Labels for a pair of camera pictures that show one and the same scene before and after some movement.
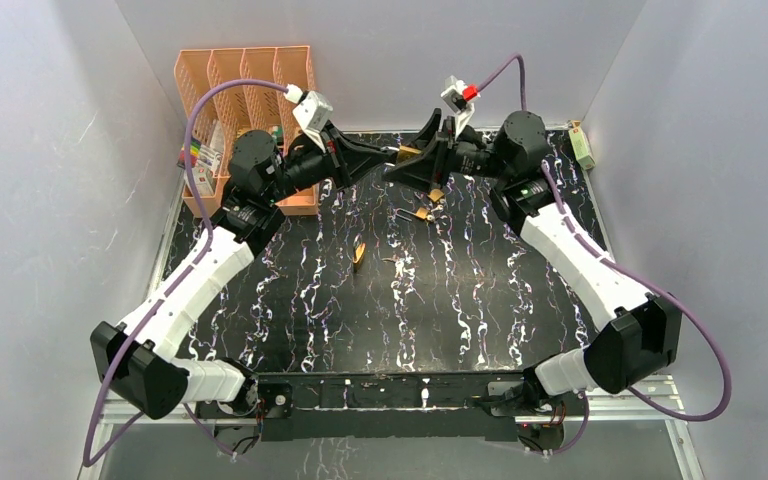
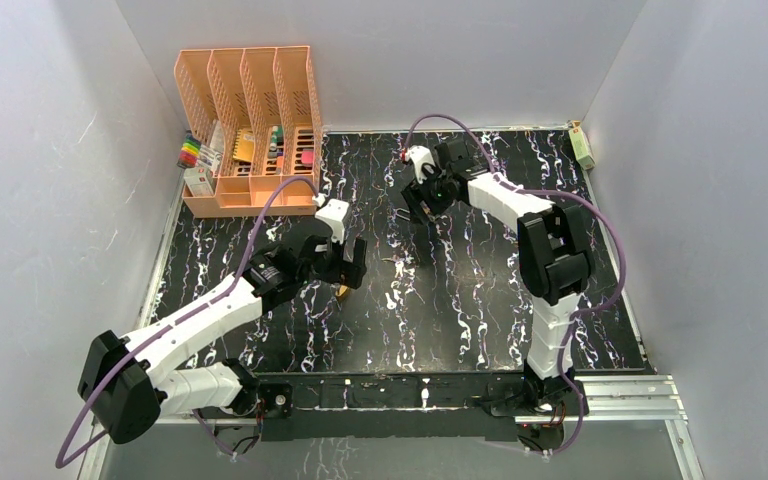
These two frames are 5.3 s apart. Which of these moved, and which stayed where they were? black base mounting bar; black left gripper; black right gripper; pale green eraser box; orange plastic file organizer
Moved: black left gripper; black right gripper
Stayed: pale green eraser box; orange plastic file organizer; black base mounting bar
